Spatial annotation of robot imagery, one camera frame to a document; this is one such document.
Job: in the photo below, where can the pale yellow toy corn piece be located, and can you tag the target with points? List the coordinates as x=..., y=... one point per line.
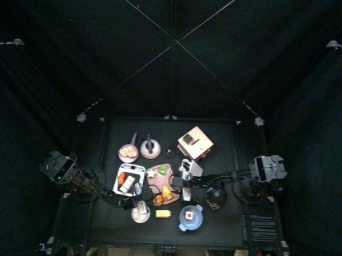
x=167, y=193

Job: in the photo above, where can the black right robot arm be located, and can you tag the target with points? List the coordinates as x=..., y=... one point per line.
x=268, y=168

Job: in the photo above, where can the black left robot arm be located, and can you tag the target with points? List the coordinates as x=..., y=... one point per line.
x=60, y=166

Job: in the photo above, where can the orange-yellow toy corn piece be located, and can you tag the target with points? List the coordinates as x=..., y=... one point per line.
x=158, y=199

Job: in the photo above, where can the small white rectangular piece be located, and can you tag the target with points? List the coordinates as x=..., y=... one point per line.
x=187, y=194

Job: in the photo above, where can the white sliced toy block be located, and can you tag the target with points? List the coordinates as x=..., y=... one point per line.
x=127, y=184

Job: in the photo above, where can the pink cutting board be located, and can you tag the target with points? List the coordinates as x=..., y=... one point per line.
x=155, y=181

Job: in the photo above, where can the white plate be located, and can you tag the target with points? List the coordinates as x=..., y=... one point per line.
x=141, y=216

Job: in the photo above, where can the green toy vegetable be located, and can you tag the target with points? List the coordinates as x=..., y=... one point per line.
x=162, y=169

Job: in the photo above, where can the yellow rectangular slab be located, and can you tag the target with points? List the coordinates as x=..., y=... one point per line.
x=163, y=213

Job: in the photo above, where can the white star-shaped toy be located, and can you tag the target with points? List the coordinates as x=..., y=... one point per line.
x=151, y=173

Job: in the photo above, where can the orange toy food piece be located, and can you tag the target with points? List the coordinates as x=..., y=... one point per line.
x=121, y=178

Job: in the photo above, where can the grey rectangular tray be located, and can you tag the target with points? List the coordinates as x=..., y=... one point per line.
x=134, y=168

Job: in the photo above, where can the small black looped object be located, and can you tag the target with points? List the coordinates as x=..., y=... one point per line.
x=170, y=152

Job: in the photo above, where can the wooden knife block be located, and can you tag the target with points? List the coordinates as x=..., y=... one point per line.
x=201, y=145

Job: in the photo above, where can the black rounded object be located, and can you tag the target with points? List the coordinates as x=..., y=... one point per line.
x=217, y=199

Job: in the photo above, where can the red and white toy piece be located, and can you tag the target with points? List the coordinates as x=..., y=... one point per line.
x=189, y=216

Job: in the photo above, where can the frying pan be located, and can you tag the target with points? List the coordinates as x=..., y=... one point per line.
x=129, y=157

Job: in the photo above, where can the blue bowl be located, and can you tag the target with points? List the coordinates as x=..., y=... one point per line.
x=197, y=224

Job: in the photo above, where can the toy fried egg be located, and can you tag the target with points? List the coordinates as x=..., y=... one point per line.
x=133, y=152
x=125, y=152

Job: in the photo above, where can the black panel with white text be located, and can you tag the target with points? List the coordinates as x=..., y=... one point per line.
x=262, y=230

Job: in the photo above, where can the grey frame middle bracket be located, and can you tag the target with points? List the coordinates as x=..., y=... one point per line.
x=170, y=117

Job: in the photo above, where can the grey frame corner bracket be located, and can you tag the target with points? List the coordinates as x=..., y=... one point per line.
x=260, y=121
x=81, y=117
x=333, y=44
x=16, y=42

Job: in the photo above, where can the grey vertical frame pole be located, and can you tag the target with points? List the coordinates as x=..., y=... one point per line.
x=173, y=83

